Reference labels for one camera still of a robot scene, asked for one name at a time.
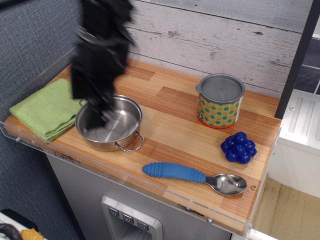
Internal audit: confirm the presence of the blue handled metal spoon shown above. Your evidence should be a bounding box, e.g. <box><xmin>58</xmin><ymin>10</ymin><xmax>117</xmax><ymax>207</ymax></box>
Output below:
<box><xmin>142</xmin><ymin>162</ymin><xmax>247</xmax><ymax>196</ymax></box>

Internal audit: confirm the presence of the grey toy fridge cabinet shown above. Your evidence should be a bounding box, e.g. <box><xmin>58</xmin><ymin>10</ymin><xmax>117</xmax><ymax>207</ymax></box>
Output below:
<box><xmin>47</xmin><ymin>155</ymin><xmax>232</xmax><ymax>240</ymax></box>

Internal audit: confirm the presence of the green folded cloth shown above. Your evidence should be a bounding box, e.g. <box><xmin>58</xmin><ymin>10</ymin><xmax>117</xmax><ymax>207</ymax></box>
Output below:
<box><xmin>9</xmin><ymin>78</ymin><xmax>81</xmax><ymax>142</ymax></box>

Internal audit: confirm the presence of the clear acrylic edge guard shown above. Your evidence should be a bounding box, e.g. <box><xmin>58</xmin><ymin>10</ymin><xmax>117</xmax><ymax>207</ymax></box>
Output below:
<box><xmin>3</xmin><ymin>116</ymin><xmax>280</xmax><ymax>235</ymax></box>

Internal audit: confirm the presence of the white toy sink unit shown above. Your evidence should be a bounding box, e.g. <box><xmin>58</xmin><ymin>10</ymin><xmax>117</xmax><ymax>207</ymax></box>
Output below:
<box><xmin>267</xmin><ymin>90</ymin><xmax>320</xmax><ymax>197</ymax></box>

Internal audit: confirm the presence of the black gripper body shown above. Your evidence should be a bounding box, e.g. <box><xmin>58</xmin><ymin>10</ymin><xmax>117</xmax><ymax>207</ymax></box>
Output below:
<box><xmin>70</xmin><ymin>37</ymin><xmax>131</xmax><ymax>101</ymax></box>

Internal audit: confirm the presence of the blue plastic berry toy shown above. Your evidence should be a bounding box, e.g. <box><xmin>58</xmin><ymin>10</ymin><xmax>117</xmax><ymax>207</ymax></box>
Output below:
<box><xmin>220</xmin><ymin>131</ymin><xmax>257</xmax><ymax>165</ymax></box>

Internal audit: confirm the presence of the stainless steel pot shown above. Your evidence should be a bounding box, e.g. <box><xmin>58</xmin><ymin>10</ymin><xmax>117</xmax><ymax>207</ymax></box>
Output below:
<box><xmin>75</xmin><ymin>95</ymin><xmax>145</xmax><ymax>152</ymax></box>

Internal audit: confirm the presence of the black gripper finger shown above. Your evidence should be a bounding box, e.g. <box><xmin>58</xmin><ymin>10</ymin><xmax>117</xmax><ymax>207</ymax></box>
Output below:
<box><xmin>85</xmin><ymin>94</ymin><xmax>115</xmax><ymax>129</ymax></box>
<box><xmin>71</xmin><ymin>67</ymin><xmax>99</xmax><ymax>100</ymax></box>

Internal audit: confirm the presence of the patterned tin can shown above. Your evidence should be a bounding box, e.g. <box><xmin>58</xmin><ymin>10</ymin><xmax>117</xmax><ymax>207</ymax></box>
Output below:
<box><xmin>195</xmin><ymin>73</ymin><xmax>245</xmax><ymax>129</ymax></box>

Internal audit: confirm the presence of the black braided cable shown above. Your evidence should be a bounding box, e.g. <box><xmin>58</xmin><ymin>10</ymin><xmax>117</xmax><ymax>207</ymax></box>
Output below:
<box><xmin>0</xmin><ymin>223</ymin><xmax>23</xmax><ymax>240</ymax></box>

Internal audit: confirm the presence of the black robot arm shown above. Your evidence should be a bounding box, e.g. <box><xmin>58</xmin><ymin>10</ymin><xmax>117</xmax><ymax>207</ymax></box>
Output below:
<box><xmin>71</xmin><ymin>0</ymin><xmax>134</xmax><ymax>127</ymax></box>

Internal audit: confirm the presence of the yellow object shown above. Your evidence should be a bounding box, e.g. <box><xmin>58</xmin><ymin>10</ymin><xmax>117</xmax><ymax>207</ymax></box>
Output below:
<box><xmin>20</xmin><ymin>228</ymin><xmax>45</xmax><ymax>240</ymax></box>

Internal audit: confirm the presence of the dark grey right post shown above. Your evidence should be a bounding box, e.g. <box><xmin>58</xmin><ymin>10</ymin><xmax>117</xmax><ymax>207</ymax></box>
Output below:
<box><xmin>274</xmin><ymin>0</ymin><xmax>320</xmax><ymax>120</ymax></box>

